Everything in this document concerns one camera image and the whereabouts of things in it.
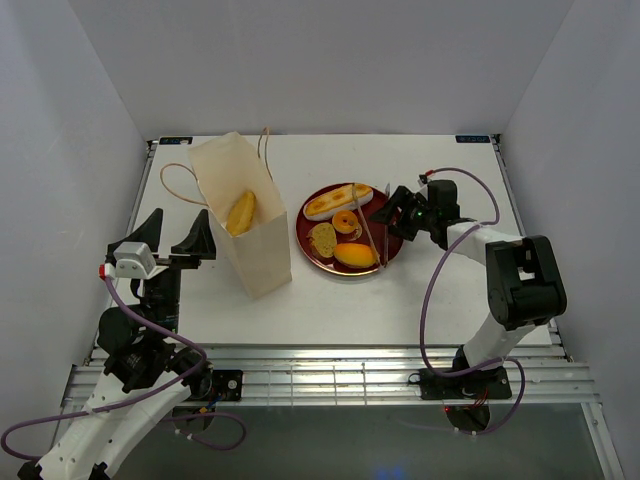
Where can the dark red round plate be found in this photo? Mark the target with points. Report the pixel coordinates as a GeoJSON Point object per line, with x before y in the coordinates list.
{"type": "Point", "coordinates": [388, 246]}

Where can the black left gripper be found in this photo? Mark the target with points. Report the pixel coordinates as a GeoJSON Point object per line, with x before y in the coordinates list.
{"type": "Point", "coordinates": [199, 241]}

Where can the metal serving tongs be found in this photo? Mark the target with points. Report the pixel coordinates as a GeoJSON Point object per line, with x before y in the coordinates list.
{"type": "Point", "coordinates": [372, 235]}

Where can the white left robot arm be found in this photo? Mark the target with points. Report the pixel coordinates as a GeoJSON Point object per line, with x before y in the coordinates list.
{"type": "Point", "coordinates": [150, 368]}

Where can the cream paper bag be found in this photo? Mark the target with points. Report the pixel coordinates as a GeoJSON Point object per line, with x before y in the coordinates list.
{"type": "Point", "coordinates": [224, 168]}

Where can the long toasted bread loaf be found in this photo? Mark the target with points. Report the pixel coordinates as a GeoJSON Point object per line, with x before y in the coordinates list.
{"type": "Point", "coordinates": [346, 197]}

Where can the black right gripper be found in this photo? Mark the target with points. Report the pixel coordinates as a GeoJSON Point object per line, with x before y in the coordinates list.
{"type": "Point", "coordinates": [401, 196]}

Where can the aluminium table frame rail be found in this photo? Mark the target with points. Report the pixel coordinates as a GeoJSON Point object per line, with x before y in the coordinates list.
{"type": "Point", "coordinates": [325, 340]}

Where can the orange oval bun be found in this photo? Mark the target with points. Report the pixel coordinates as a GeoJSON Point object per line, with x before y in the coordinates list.
{"type": "Point", "coordinates": [355, 255]}

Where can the seeded bread slice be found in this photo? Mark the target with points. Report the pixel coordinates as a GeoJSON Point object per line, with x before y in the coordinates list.
{"type": "Point", "coordinates": [322, 240]}

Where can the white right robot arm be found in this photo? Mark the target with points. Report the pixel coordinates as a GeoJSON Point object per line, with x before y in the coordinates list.
{"type": "Point", "coordinates": [523, 283]}

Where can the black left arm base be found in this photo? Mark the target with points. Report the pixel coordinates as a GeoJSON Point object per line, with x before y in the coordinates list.
{"type": "Point", "coordinates": [226, 384]}

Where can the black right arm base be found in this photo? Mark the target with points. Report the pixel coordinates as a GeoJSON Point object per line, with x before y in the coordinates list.
{"type": "Point", "coordinates": [466, 397]}

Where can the orange glazed donut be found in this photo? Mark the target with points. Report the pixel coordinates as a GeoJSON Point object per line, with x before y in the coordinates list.
{"type": "Point", "coordinates": [345, 222]}

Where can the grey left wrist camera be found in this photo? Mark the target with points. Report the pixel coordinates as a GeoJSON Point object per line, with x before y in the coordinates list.
{"type": "Point", "coordinates": [131, 260]}

